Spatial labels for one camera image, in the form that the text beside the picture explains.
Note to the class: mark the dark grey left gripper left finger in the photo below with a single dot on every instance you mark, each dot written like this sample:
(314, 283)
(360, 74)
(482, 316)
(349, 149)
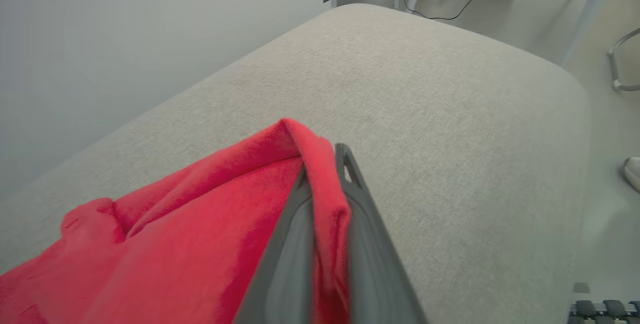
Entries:
(287, 264)

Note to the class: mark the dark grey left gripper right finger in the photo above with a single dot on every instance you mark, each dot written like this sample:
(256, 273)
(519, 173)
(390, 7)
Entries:
(372, 264)

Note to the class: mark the red and white garment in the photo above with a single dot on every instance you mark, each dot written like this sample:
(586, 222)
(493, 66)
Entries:
(190, 244)

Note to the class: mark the black ribbed robot base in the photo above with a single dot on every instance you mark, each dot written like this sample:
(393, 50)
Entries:
(602, 311)

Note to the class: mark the grey fabric sofa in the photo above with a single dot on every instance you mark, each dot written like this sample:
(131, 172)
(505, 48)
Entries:
(425, 129)

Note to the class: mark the white shoe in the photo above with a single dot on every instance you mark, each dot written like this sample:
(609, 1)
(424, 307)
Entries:
(633, 171)

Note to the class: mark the grey metal chair base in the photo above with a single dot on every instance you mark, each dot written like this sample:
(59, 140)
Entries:
(614, 64)

